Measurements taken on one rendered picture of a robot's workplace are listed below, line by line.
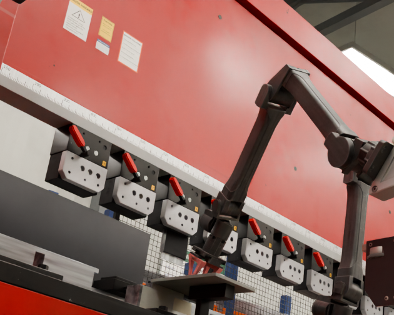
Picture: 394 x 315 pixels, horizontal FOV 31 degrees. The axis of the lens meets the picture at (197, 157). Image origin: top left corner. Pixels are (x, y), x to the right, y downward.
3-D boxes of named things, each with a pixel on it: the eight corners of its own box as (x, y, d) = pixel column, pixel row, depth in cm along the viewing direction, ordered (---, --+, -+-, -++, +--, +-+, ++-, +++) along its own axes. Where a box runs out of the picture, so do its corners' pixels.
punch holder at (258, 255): (244, 259, 242) (249, 214, 249) (226, 261, 248) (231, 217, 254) (271, 270, 252) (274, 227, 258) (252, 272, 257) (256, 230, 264)
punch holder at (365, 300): (364, 313, 293) (366, 275, 300) (346, 314, 299) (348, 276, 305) (382, 321, 303) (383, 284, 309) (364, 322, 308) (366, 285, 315)
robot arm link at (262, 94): (271, 87, 195) (301, 96, 200) (262, 80, 199) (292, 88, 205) (213, 217, 209) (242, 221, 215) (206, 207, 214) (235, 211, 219)
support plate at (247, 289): (215, 275, 195) (216, 272, 195) (150, 282, 212) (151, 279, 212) (255, 292, 206) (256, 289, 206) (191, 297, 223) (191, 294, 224)
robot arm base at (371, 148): (384, 140, 154) (418, 159, 161) (362, 129, 161) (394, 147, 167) (365, 174, 155) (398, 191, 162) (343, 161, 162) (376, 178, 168)
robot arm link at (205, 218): (219, 200, 209) (242, 204, 214) (201, 191, 219) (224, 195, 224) (209, 238, 210) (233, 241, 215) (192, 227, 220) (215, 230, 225)
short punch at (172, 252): (162, 257, 218) (167, 228, 222) (158, 257, 220) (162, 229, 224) (184, 266, 225) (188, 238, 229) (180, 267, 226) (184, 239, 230)
